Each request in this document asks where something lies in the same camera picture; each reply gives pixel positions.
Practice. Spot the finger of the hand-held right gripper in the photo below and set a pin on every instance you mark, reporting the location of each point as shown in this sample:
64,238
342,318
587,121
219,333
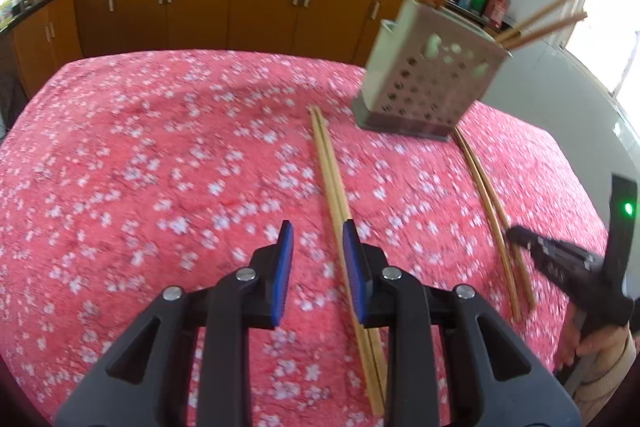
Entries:
555,257

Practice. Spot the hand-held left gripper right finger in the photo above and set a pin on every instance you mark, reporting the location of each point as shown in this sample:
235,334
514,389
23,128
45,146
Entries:
356,277

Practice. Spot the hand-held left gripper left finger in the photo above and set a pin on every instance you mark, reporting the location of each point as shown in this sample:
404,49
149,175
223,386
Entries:
284,277

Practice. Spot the perforated beige chopstick holder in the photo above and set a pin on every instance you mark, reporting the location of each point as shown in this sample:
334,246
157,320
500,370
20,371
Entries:
430,87

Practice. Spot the person's right hand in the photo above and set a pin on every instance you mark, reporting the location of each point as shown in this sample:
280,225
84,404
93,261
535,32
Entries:
592,342

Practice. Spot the red floral tablecloth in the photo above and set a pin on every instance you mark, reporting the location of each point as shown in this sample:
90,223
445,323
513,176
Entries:
150,157

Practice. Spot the large sliding window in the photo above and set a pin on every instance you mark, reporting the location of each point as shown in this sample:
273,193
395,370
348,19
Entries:
615,7

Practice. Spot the tall red oil bottle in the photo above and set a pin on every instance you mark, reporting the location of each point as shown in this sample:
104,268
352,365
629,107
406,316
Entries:
497,9

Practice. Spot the brown base cabinets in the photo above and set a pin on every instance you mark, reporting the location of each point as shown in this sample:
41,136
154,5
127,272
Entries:
200,7

